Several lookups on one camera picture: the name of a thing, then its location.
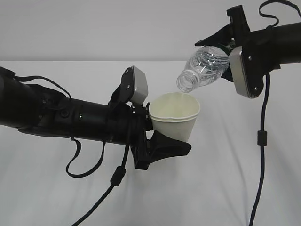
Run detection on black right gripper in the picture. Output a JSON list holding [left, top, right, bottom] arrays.
[[194, 5, 252, 82]]

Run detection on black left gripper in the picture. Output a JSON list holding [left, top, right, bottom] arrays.
[[107, 102, 191, 170]]

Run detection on clear water bottle green label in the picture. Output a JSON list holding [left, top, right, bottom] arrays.
[[176, 39, 235, 93]]

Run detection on white paper cup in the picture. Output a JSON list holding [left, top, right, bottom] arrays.
[[149, 92, 200, 142]]

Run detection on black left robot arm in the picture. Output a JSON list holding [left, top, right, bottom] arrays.
[[0, 66, 191, 170]]

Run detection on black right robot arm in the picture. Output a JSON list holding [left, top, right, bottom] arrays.
[[195, 5, 301, 91]]

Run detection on black left camera cable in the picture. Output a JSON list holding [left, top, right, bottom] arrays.
[[70, 122, 132, 226]]

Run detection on black camera cable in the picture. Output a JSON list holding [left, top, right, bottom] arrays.
[[248, 70, 271, 226], [70, 122, 132, 226]]

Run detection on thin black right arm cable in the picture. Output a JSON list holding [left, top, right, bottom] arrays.
[[258, 0, 301, 30]]

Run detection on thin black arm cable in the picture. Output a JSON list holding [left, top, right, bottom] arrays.
[[14, 74, 106, 178], [258, 0, 301, 30]]

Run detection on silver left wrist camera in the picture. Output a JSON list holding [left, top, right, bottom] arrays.
[[108, 65, 149, 106]]

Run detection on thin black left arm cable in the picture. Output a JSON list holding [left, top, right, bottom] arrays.
[[14, 74, 106, 178]]

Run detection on black right camera cable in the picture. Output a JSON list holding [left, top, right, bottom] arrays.
[[248, 70, 271, 226]]

